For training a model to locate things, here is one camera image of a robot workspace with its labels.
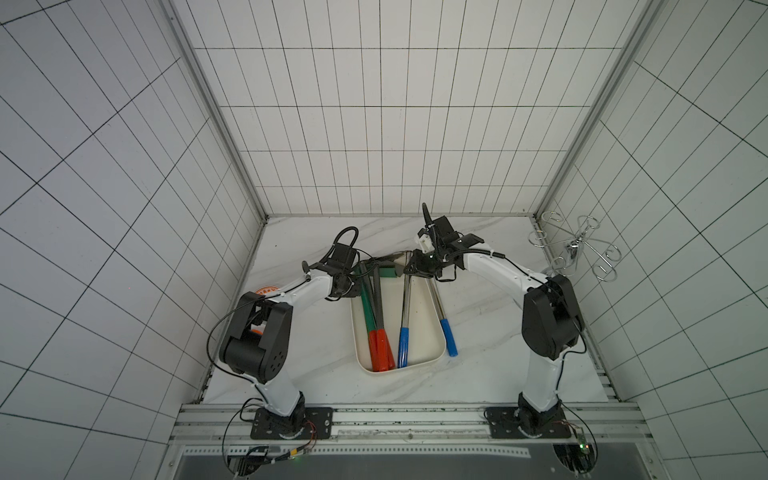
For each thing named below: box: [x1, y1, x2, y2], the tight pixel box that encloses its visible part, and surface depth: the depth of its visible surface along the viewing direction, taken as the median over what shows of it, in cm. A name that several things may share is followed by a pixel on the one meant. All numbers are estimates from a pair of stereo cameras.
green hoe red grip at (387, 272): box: [379, 267, 397, 278], surface depth 97 cm
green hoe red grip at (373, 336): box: [355, 265, 379, 372], surface depth 89 cm
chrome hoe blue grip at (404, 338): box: [398, 251, 413, 368], surface depth 85 cm
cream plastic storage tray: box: [351, 274, 445, 372], surface depth 90 cm
